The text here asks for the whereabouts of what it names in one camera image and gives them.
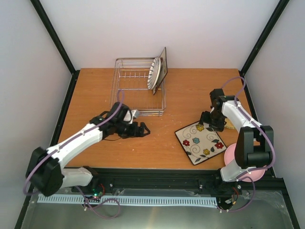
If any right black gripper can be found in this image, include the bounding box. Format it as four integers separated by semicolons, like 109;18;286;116
199;111;225;132

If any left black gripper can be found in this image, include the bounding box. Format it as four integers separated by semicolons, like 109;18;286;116
116;121;151;139

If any square dark rimmed plate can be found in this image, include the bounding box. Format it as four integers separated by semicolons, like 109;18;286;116
175;122;227;166

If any wire metal dish rack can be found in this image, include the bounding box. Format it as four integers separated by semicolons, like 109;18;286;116
110;57;166;116

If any round striped white plate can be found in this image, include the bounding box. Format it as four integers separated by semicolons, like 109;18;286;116
147;57;161;90

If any square floral plate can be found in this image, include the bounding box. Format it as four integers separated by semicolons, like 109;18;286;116
152;47;168;95

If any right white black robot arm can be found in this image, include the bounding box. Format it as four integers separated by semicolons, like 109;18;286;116
199;95;275;182

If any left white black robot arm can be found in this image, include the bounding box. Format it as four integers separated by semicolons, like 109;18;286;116
25;116;150;197

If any round woven bamboo plate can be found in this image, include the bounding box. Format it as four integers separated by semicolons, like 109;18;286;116
224;118;235;130

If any pink round plate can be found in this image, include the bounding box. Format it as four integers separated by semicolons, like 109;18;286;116
224;143;266;182

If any right circuit board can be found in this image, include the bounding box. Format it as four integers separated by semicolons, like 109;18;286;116
225;188;239;205

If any circuit board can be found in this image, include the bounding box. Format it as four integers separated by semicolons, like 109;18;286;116
92;184;105;198
225;188;239;205

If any left circuit board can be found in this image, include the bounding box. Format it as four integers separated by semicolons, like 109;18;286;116
92;184;105;198

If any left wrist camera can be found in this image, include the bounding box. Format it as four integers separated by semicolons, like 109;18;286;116
117;105;140;124

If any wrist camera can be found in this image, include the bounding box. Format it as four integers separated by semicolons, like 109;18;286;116
210;88;224;103
117;105;140;124

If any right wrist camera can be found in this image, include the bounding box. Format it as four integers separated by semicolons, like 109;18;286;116
210;88;224;103

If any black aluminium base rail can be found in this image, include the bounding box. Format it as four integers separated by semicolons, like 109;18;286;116
80;167;285;197

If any grey slotted cable duct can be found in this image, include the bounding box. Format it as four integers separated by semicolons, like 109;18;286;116
37;194;217;208

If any right black frame post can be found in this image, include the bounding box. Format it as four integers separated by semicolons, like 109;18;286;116
239;0;290;78

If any black frame post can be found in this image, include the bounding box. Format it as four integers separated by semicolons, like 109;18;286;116
239;0;290;78
30;0;77;75

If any left black frame post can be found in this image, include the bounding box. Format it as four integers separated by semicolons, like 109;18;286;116
30;0;77;75

